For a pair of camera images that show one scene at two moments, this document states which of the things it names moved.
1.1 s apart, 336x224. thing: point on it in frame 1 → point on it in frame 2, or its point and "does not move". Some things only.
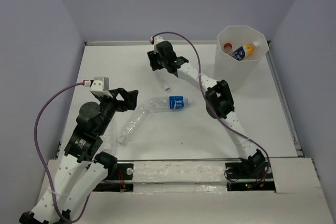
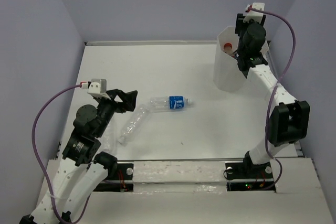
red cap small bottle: [228, 49] does not move
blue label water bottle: [160, 104] does not move
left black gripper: [130, 98] does not move
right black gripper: [152, 56] → [240, 23]
